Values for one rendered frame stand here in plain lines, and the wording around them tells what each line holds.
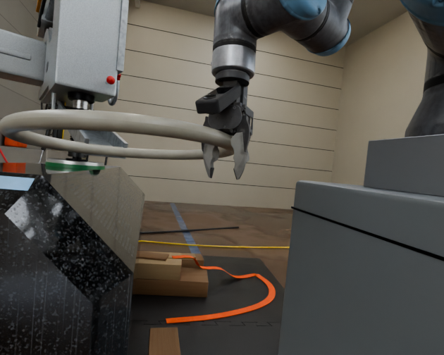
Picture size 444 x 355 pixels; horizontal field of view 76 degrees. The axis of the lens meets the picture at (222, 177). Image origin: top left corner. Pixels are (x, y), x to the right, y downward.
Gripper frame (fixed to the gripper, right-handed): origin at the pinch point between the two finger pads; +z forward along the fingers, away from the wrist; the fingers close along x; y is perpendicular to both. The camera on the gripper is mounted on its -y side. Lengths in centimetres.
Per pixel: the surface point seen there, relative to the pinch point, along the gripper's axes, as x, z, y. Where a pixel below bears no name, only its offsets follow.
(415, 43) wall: -131, -257, 526
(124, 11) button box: 61, -63, 35
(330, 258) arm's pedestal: -21.0, 13.2, -2.4
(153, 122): 5.1, -6.7, -16.6
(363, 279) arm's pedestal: -25.4, 14.1, -8.3
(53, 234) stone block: 36.9, 16.2, -7.8
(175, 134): 3.1, -5.4, -13.5
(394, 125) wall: -109, -118, 550
